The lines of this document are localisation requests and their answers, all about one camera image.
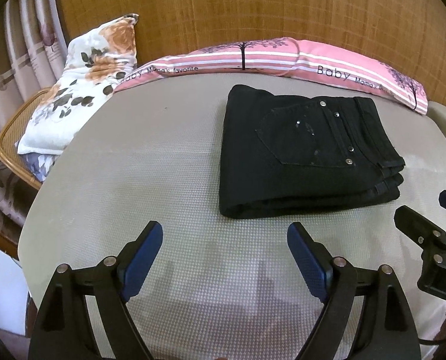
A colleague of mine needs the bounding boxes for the black jeans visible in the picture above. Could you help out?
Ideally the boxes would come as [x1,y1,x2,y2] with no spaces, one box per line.
[219,85,405,219]

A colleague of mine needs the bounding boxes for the beige mattress pad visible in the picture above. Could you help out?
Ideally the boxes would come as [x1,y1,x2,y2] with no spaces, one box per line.
[18,73,446,359]

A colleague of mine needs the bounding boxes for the pink striped pillow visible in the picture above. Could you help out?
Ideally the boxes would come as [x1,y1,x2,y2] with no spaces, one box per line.
[116,37,429,115]

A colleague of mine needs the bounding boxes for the rattan chair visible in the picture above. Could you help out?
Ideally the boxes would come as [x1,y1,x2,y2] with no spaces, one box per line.
[0,87,50,190]

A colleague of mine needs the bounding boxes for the wooden headboard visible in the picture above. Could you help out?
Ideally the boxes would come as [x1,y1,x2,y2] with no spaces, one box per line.
[56,0,446,106]

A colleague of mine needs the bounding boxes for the floral white orange pillow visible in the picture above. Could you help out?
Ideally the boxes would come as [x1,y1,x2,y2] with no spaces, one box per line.
[16,13,138,182]

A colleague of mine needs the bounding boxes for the beige pink curtain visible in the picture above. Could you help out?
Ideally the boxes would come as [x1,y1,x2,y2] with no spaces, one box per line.
[0,0,67,229]

